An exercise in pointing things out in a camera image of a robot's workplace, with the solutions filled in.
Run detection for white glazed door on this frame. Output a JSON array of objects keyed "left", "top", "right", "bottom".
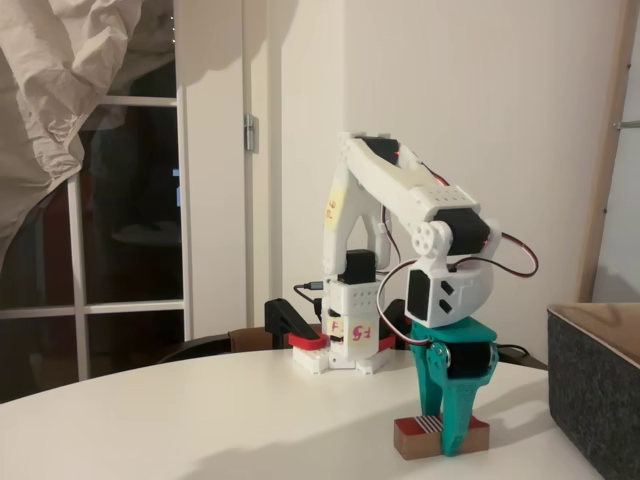
[{"left": 0, "top": 0, "right": 246, "bottom": 396}]

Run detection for black power cable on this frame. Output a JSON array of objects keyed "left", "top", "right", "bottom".
[{"left": 492, "top": 341, "right": 532, "bottom": 364}]

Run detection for grey usb cable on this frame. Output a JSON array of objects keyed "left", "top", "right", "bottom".
[{"left": 294, "top": 281, "right": 329, "bottom": 302}]

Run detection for wooden block red striped top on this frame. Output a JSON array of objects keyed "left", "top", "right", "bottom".
[{"left": 393, "top": 413, "right": 489, "bottom": 459}]

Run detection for metal door hinge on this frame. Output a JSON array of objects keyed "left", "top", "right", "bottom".
[{"left": 243, "top": 113, "right": 260, "bottom": 152}]

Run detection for light wooden frame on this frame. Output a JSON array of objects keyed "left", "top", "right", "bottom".
[{"left": 574, "top": 0, "right": 640, "bottom": 304}]

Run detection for dark grey felt basket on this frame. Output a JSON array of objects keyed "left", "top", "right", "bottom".
[{"left": 546, "top": 301, "right": 640, "bottom": 480}]

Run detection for beige crumpled curtain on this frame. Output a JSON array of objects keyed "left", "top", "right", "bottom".
[{"left": 0, "top": 0, "right": 176, "bottom": 257}]

